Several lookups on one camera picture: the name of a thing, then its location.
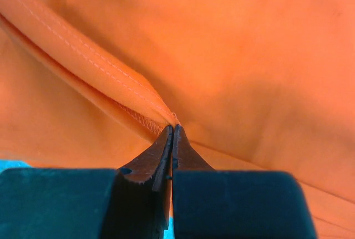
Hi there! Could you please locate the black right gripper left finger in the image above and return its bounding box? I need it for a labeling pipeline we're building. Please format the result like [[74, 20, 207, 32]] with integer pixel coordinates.
[[1, 126, 173, 238]]

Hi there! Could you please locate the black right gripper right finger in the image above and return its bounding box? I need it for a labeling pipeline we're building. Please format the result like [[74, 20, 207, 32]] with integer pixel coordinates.
[[172, 125, 317, 238]]

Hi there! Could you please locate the orange t shirt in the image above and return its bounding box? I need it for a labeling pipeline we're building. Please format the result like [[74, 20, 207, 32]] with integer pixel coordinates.
[[1, 0, 354, 238]]

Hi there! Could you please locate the folded blue t shirt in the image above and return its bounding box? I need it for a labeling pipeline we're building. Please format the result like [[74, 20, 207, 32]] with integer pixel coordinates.
[[0, 160, 31, 173]]

